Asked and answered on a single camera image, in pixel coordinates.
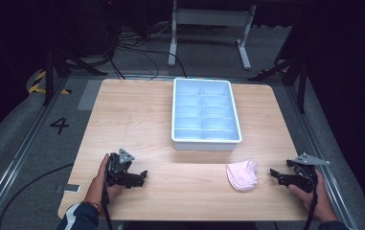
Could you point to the person's left hand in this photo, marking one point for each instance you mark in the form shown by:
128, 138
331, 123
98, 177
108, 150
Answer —
97, 185

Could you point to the person's right hand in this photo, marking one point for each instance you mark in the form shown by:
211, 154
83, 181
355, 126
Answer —
320, 201

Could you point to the white divided storage tray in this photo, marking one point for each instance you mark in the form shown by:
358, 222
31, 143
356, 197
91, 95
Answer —
205, 111

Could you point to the silver tape strip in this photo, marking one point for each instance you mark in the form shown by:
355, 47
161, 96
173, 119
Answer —
68, 188

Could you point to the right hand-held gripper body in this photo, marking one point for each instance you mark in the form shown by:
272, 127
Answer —
303, 177

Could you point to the white metal table frame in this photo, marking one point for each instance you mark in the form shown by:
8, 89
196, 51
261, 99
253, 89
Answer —
215, 17

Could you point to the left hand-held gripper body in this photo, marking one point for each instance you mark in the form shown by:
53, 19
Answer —
122, 169

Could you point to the metal floor rail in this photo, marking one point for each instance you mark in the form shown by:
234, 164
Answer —
317, 150
17, 156

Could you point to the pink sock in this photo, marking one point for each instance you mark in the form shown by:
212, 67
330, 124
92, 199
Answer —
242, 175

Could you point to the black tripod stand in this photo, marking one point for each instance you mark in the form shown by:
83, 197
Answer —
50, 73
300, 76

